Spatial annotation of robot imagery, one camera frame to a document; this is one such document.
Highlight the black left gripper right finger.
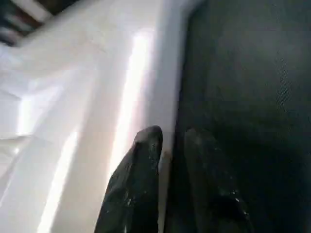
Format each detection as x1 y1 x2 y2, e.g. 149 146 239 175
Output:
165 127 254 233

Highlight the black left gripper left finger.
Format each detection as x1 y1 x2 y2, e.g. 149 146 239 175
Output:
94 126 164 233

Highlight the white plastic table top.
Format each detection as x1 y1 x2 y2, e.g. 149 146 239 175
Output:
0 0 205 233

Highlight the black plastic mat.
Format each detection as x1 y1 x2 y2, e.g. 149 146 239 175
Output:
163 0 311 233

